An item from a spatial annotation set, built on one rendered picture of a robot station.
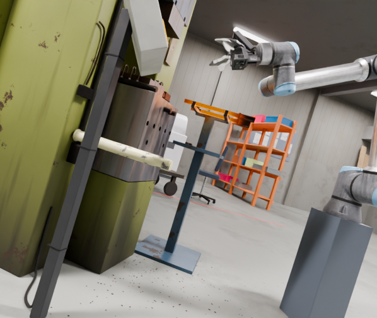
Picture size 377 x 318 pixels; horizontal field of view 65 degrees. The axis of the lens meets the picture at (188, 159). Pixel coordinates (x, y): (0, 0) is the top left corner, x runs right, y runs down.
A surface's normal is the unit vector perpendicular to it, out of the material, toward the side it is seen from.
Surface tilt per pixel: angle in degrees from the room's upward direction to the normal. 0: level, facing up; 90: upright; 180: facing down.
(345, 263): 90
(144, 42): 90
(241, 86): 90
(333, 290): 90
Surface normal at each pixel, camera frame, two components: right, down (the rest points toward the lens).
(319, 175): 0.26, 0.11
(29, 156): -0.25, -0.06
